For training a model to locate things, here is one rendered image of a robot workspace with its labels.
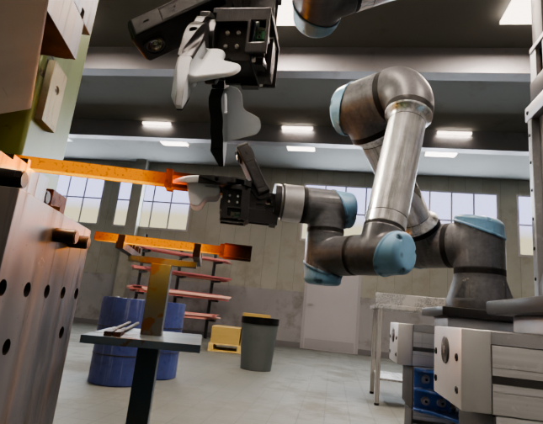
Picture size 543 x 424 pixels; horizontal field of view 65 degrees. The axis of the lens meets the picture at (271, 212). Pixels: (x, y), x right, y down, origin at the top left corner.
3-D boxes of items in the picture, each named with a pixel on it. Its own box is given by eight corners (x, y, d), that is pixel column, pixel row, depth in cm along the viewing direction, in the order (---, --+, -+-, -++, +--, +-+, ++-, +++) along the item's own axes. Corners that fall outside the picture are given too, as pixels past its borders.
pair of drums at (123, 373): (182, 375, 463) (192, 303, 480) (145, 392, 362) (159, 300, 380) (126, 368, 471) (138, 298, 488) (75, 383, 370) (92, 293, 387)
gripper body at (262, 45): (264, 55, 42) (276, -46, 45) (182, 55, 43) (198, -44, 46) (274, 95, 49) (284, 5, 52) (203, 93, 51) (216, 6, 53)
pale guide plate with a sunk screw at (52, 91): (55, 133, 117) (67, 77, 121) (41, 119, 109) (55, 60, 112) (47, 132, 117) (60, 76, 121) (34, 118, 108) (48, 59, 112)
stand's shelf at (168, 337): (201, 340, 149) (202, 334, 150) (199, 352, 110) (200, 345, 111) (113, 332, 146) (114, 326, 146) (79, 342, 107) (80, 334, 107)
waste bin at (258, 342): (240, 364, 599) (245, 315, 614) (276, 368, 591) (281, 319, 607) (232, 368, 549) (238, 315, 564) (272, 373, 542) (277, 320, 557)
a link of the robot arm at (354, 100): (455, 278, 108) (369, 81, 89) (401, 278, 119) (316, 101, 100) (468, 248, 115) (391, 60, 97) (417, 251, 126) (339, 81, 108)
